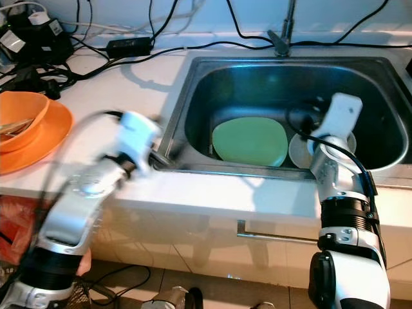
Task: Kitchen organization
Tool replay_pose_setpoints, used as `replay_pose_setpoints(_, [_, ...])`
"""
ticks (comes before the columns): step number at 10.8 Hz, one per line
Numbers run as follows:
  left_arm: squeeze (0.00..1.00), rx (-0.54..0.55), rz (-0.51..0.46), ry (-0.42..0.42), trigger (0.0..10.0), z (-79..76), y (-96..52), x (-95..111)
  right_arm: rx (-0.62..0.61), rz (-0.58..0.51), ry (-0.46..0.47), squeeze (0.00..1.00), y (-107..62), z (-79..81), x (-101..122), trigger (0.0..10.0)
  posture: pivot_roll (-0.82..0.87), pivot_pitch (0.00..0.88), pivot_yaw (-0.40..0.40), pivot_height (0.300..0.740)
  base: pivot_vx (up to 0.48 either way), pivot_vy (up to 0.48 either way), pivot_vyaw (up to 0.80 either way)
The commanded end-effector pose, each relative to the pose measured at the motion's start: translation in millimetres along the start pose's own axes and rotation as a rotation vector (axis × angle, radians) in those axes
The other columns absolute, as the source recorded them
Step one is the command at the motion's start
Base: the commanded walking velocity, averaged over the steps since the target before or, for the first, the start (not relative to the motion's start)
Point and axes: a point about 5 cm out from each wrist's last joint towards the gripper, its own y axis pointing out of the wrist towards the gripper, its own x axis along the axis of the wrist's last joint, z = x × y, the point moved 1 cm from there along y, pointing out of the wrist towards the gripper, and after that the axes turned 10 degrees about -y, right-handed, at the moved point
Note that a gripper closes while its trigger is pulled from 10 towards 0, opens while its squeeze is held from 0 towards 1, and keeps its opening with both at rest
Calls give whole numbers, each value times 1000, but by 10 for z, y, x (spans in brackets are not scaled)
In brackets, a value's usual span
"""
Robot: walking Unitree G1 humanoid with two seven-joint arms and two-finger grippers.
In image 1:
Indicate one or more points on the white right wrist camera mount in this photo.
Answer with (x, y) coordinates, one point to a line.
(344, 112)

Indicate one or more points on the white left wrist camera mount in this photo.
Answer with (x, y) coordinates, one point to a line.
(135, 132)

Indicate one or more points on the orange plastic bowl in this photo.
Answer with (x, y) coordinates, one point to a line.
(26, 106)

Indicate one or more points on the metal spoon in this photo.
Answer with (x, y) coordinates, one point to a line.
(16, 127)

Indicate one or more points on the metal faucet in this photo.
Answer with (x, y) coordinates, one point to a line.
(282, 44)

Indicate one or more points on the beige plate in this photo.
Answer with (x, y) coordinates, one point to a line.
(299, 154)

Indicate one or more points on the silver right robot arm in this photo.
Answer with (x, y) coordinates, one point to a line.
(351, 257)

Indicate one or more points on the green plate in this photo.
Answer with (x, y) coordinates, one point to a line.
(248, 141)

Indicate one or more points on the orange plastic plate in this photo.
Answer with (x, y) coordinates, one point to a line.
(55, 138)

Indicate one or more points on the white charger plug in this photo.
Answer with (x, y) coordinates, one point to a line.
(38, 17)

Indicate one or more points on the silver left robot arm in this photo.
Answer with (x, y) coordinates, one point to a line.
(71, 222)

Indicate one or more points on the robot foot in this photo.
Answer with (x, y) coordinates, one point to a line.
(170, 298)

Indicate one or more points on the white cabinet front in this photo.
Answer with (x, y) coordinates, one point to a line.
(199, 251)

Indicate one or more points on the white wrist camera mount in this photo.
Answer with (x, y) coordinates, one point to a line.
(135, 132)
(344, 112)

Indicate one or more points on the black power adapter brick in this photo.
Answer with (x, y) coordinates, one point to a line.
(129, 47)

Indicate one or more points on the red plastic bag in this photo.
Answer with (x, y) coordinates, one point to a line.
(16, 228)

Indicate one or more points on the stainless steel sink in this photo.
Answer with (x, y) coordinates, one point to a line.
(257, 84)

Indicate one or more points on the white labelled power adapter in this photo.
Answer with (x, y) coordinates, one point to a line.
(13, 40)

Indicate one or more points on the black charger hub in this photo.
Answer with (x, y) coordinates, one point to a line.
(38, 42)

